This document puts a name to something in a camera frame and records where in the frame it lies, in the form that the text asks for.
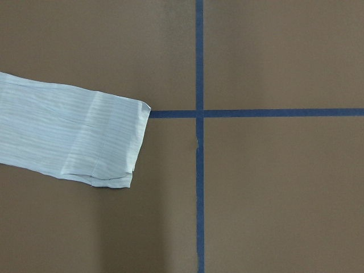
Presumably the light blue striped button shirt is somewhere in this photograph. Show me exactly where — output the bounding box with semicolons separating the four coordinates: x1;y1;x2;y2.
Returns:
1;73;151;188

